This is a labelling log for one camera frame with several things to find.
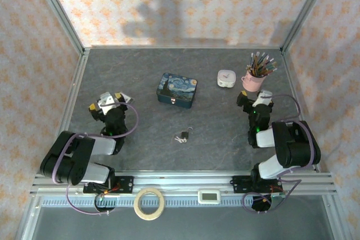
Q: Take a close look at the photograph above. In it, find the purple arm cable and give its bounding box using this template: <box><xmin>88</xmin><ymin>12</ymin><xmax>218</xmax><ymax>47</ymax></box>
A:
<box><xmin>242</xmin><ymin>94</ymin><xmax>315</xmax><ymax>214</ymax></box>
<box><xmin>52</xmin><ymin>102</ymin><xmax>140</xmax><ymax>216</ymax></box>

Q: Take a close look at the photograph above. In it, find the beige masking tape roll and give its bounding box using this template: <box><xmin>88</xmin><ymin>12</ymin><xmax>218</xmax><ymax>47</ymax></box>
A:
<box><xmin>133</xmin><ymin>187</ymin><xmax>166</xmax><ymax>221</ymax></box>

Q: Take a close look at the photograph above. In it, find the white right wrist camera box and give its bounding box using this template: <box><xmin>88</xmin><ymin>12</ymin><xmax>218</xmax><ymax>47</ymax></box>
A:
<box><xmin>252</xmin><ymin>89</ymin><xmax>274</xmax><ymax>109</ymax></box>

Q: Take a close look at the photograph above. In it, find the aluminium upright frame post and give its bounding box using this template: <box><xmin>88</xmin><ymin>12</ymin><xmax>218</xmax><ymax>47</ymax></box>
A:
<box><xmin>280</xmin><ymin>0</ymin><xmax>336</xmax><ymax>53</ymax></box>
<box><xmin>30</xmin><ymin>0</ymin><xmax>86</xmax><ymax>56</ymax></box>

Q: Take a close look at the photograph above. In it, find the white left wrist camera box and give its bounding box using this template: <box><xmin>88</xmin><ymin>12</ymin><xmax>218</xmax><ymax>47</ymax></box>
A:
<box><xmin>96</xmin><ymin>91</ymin><xmax>118</xmax><ymax>115</ymax></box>

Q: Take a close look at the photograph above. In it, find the aluminium lower frame bar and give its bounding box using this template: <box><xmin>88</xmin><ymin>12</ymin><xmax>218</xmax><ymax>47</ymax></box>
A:
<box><xmin>14</xmin><ymin>194</ymin><xmax>43</xmax><ymax>240</ymax></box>
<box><xmin>321</xmin><ymin>194</ymin><xmax>347</xmax><ymax>240</ymax></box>

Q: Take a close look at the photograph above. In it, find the aluminium rear table rail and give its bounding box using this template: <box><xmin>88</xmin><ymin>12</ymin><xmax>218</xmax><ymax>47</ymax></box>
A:
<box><xmin>83</xmin><ymin>44</ymin><xmax>285</xmax><ymax>52</ymax></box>

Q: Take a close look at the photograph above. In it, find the pink pencil cup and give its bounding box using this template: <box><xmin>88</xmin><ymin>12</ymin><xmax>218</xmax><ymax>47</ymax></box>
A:
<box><xmin>241</xmin><ymin>70</ymin><xmax>267</xmax><ymax>92</ymax></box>

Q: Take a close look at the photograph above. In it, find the small wired connector board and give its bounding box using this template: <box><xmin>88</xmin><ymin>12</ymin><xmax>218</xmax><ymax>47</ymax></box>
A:
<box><xmin>94</xmin><ymin>190</ymin><xmax>114</xmax><ymax>203</ymax></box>

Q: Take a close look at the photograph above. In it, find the small white clock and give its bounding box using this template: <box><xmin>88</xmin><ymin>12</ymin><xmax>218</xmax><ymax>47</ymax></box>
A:
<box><xmin>217</xmin><ymin>69</ymin><xmax>237</xmax><ymax>89</ymax></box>

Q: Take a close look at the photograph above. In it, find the white digital display device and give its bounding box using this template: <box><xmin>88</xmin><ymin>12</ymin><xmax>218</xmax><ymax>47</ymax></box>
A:
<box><xmin>197</xmin><ymin>189</ymin><xmax>221</xmax><ymax>205</ymax></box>

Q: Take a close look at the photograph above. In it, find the aluminium side table rail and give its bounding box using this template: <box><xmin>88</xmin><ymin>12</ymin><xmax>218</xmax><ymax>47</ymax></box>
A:
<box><xmin>35</xmin><ymin>48</ymin><xmax>91</xmax><ymax>178</ymax></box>

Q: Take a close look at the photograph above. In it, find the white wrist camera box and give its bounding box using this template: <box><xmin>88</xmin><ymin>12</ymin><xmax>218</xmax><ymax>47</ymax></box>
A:
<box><xmin>252</xmin><ymin>89</ymin><xmax>274</xmax><ymax>109</ymax></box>
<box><xmin>96</xmin><ymin>91</ymin><xmax>118</xmax><ymax>115</ymax></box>

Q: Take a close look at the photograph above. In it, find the wide aluminium base rail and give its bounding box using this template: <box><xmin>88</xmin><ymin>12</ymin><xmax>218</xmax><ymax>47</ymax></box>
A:
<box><xmin>29</xmin><ymin>170</ymin><xmax>337</xmax><ymax>196</ymax></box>

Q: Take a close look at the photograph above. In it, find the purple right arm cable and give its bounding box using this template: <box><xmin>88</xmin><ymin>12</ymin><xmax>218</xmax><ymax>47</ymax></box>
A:
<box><xmin>242</xmin><ymin>94</ymin><xmax>315</xmax><ymax>214</ymax></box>

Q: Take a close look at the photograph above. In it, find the starry night tin box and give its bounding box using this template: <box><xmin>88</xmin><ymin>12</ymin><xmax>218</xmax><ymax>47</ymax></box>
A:
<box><xmin>155</xmin><ymin>72</ymin><xmax>199</xmax><ymax>110</ymax></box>

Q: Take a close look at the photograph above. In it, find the grey slotted cable duct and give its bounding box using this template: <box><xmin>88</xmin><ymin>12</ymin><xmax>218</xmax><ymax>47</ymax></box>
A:
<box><xmin>40</xmin><ymin>196</ymin><xmax>272</xmax><ymax>208</ymax></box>

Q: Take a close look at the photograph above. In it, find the green circuit board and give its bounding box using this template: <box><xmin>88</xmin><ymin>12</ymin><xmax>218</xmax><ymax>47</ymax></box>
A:
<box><xmin>269</xmin><ymin>191</ymin><xmax>287</xmax><ymax>210</ymax></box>

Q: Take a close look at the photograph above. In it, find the small black padlock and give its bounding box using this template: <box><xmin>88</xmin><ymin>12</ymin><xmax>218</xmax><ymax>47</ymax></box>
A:
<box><xmin>181</xmin><ymin>126</ymin><xmax>195</xmax><ymax>143</ymax></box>

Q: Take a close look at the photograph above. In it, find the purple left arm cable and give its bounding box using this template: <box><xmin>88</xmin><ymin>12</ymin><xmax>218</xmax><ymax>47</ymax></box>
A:
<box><xmin>52</xmin><ymin>102</ymin><xmax>140</xmax><ymax>216</ymax></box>

